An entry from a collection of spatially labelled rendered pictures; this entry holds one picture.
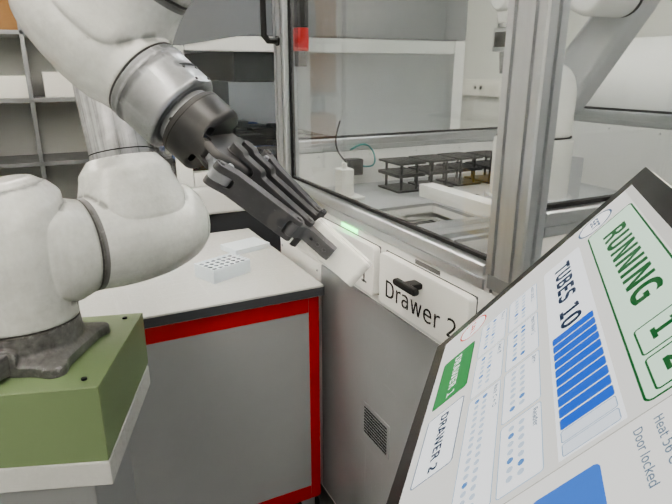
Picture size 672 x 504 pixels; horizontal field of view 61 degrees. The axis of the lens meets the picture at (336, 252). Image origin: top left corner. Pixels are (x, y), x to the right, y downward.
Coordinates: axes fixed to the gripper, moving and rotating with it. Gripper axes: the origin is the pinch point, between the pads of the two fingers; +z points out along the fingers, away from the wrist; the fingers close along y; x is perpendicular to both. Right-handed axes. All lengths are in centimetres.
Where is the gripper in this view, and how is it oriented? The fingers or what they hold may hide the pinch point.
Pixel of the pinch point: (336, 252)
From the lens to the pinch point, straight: 56.5
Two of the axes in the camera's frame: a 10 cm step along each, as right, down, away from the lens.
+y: 2.6, -2.5, 9.3
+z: 7.4, 6.7, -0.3
